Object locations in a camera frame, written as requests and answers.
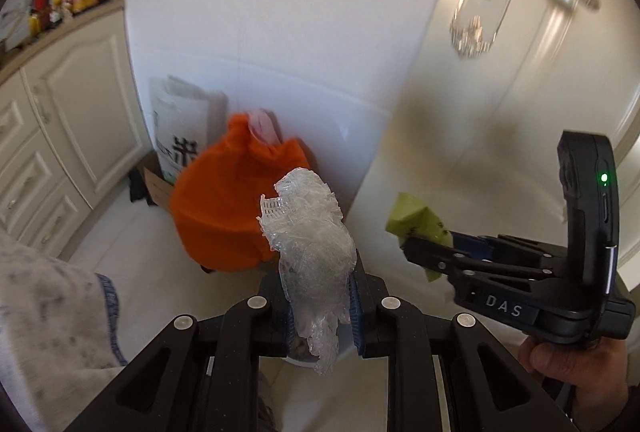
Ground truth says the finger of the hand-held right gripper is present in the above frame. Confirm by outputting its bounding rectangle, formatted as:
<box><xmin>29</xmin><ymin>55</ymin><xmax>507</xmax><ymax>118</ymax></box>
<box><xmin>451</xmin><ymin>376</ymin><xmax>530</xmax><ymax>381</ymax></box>
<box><xmin>445</xmin><ymin>232</ymin><xmax>556</xmax><ymax>265</ymax></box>
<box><xmin>402</xmin><ymin>238</ymin><xmax>553</xmax><ymax>295</ymax></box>

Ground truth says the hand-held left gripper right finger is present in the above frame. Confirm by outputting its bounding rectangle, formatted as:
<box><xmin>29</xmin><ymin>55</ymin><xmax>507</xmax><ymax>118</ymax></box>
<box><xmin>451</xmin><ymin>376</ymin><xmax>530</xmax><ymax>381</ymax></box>
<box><xmin>347</xmin><ymin>249</ymin><xmax>576</xmax><ymax>432</ymax></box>

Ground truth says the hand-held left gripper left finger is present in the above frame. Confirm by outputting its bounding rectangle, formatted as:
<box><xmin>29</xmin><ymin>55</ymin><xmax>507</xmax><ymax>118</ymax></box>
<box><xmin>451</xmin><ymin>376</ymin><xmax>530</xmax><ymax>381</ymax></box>
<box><xmin>67</xmin><ymin>272</ymin><xmax>297</xmax><ymax>432</ymax></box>

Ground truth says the green wrapper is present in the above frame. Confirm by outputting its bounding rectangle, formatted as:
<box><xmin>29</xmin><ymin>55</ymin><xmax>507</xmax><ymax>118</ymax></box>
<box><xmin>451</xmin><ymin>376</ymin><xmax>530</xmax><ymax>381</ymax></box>
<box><xmin>385</xmin><ymin>192</ymin><xmax>453</xmax><ymax>283</ymax></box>

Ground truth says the clear plastic wrap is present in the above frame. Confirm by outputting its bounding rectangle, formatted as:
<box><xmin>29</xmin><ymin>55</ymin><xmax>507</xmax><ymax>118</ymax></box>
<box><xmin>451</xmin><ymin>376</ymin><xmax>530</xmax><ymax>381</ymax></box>
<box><xmin>256</xmin><ymin>167</ymin><xmax>357</xmax><ymax>377</ymax></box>

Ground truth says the person's right hand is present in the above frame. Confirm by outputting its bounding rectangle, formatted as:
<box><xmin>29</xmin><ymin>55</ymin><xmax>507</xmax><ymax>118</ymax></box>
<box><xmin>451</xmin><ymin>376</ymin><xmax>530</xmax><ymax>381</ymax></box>
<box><xmin>517</xmin><ymin>337</ymin><xmax>631</xmax><ymax>390</ymax></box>

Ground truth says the white door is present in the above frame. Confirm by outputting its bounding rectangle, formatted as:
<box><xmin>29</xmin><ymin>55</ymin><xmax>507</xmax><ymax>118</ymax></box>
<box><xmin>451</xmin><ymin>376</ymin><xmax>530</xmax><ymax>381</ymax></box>
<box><xmin>345</xmin><ymin>0</ymin><xmax>640</xmax><ymax>363</ymax></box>

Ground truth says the orange plastic bag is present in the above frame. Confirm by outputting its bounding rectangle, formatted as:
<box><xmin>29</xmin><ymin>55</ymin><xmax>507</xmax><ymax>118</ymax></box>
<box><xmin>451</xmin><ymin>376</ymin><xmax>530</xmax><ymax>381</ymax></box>
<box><xmin>169</xmin><ymin>112</ymin><xmax>346</xmax><ymax>273</ymax></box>

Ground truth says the cardboard box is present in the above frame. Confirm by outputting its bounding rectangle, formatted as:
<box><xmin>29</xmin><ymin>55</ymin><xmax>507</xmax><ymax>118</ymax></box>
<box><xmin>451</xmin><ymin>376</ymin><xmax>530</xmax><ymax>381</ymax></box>
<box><xmin>143</xmin><ymin>165</ymin><xmax>176</xmax><ymax>210</ymax></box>

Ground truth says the pink plastic bag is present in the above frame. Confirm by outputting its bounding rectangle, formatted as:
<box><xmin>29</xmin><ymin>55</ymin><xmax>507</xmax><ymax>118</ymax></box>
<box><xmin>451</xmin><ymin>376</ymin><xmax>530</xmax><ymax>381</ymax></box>
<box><xmin>248</xmin><ymin>109</ymin><xmax>281</xmax><ymax>145</ymax></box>

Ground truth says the dark cloth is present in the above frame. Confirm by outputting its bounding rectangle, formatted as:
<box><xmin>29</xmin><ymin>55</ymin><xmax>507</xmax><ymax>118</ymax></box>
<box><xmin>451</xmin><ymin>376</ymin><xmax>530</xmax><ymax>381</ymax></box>
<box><xmin>128</xmin><ymin>167</ymin><xmax>151</xmax><ymax>205</ymax></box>

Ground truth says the white rice sack black print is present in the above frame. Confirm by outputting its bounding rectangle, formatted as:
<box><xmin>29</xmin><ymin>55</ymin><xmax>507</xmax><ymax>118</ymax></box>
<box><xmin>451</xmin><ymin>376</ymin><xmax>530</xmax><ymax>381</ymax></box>
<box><xmin>150</xmin><ymin>75</ymin><xmax>228</xmax><ymax>185</ymax></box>

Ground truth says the grey speckled sweater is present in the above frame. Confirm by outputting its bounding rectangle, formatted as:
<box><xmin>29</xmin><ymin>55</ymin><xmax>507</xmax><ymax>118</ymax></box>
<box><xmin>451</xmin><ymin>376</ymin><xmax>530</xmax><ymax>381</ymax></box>
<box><xmin>0</xmin><ymin>232</ymin><xmax>128</xmax><ymax>432</ymax></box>

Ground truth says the cream kitchen cabinet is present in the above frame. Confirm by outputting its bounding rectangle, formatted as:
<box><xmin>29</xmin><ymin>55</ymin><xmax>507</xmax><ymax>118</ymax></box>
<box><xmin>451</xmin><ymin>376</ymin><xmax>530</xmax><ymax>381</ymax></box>
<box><xmin>0</xmin><ymin>0</ymin><xmax>153</xmax><ymax>258</ymax></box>

